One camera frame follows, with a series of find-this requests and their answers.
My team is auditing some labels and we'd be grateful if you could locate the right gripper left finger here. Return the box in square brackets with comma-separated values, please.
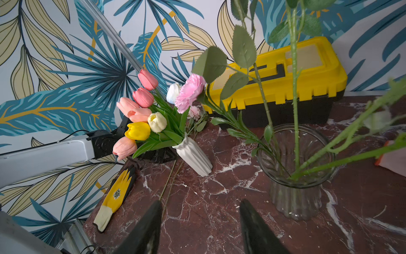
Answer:
[113, 200, 163, 254]

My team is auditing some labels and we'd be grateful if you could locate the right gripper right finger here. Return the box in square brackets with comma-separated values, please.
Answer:
[240, 199, 290, 254]

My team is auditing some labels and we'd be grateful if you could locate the pink carnation flower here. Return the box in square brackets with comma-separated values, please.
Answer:
[174, 73, 280, 159]

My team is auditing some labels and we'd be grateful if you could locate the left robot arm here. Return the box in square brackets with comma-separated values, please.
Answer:
[1, 117, 163, 254]

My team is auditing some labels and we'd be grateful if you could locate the clear glass vase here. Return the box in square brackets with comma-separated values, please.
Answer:
[257, 124, 335, 221]

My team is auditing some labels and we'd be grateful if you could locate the white ribbed vase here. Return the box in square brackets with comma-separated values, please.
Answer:
[173, 136, 213, 177]

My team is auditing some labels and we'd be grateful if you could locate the tulip bouquet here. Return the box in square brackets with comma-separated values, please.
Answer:
[113, 69, 187, 160]

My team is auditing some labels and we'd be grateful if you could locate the yellow black toolbox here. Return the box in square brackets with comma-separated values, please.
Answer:
[202, 36, 348, 129]

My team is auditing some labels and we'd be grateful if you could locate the white rose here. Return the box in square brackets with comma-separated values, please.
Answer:
[290, 78, 406, 181]

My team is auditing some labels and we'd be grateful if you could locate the pale blue flower stem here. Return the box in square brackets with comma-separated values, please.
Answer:
[191, 0, 337, 178]

